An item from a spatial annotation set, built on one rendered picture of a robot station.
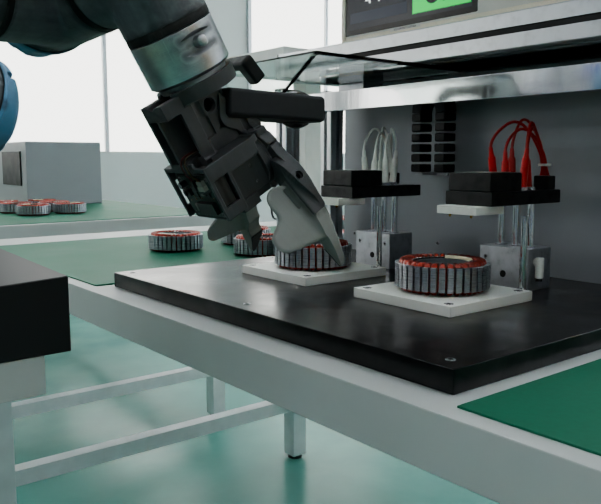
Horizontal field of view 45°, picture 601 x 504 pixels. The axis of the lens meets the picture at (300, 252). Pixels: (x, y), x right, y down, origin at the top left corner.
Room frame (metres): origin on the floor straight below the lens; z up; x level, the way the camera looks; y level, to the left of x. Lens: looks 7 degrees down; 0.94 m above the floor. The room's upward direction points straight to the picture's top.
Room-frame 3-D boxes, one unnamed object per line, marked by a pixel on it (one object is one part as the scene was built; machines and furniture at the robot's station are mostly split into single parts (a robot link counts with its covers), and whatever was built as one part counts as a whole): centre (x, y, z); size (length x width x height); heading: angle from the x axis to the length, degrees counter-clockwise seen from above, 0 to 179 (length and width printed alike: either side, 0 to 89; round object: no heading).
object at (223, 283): (0.95, -0.11, 0.76); 0.64 x 0.47 x 0.02; 39
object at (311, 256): (1.04, -0.02, 0.80); 0.11 x 0.11 x 0.04
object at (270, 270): (1.04, -0.02, 0.78); 0.15 x 0.15 x 0.01; 39
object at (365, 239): (1.13, -0.13, 0.80); 0.08 x 0.05 x 0.06; 39
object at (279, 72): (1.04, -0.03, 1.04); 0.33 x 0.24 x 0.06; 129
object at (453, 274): (0.85, -0.17, 0.80); 0.11 x 0.11 x 0.04
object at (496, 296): (0.85, -0.17, 0.78); 0.15 x 0.15 x 0.01; 39
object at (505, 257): (0.94, -0.28, 0.80); 0.08 x 0.05 x 0.06; 39
